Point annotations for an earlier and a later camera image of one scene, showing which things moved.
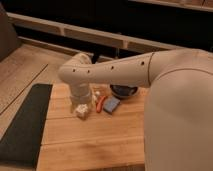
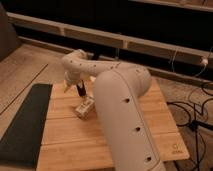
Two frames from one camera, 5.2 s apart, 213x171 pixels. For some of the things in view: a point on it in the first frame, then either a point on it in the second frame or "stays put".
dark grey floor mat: (22, 142) stays put
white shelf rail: (76, 31) stays put
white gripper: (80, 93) to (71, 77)
